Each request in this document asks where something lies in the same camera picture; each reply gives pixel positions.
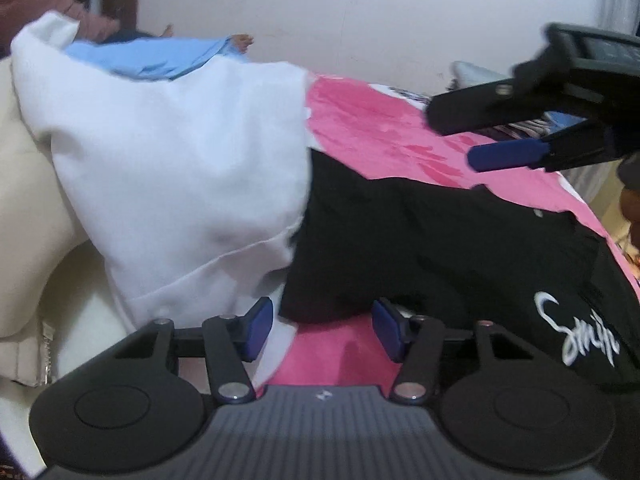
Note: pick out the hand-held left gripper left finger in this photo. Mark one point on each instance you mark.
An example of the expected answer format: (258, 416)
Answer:
(260, 327)

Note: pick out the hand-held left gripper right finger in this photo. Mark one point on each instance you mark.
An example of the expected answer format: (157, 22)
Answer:
(387, 330)

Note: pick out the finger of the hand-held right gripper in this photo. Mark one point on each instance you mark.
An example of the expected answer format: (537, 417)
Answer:
(505, 156)
(475, 107)

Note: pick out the black printed t-shirt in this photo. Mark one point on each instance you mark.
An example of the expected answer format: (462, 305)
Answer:
(425, 240)

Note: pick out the person's right forearm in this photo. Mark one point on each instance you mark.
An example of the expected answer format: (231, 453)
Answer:
(631, 215)

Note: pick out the pink floral blanket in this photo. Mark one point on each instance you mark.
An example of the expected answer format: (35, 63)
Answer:
(375, 125)

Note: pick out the white cloth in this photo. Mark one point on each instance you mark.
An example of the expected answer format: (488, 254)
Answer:
(175, 160)

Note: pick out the cream garment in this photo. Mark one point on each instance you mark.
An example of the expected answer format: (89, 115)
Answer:
(35, 210)

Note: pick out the light blue cloth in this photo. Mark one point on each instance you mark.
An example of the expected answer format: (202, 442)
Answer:
(150, 57)

